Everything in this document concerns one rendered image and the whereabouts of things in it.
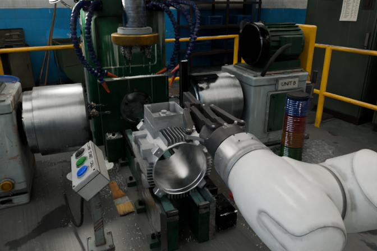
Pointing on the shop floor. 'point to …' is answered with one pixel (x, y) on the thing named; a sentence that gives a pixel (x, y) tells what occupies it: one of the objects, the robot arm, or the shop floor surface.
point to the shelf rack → (215, 25)
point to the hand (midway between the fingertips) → (191, 103)
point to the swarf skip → (68, 63)
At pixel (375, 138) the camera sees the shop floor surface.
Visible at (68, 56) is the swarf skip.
